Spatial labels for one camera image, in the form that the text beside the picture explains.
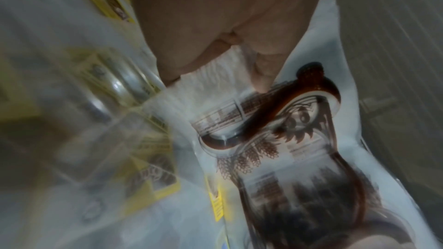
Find clear bags with labels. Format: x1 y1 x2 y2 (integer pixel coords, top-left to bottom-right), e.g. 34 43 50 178
0 0 229 249

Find stack of bagged red headbands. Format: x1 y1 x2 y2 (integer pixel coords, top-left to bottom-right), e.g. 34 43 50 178
143 0 437 249

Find person's left hand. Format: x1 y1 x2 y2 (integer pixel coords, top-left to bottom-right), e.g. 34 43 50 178
124 0 330 93

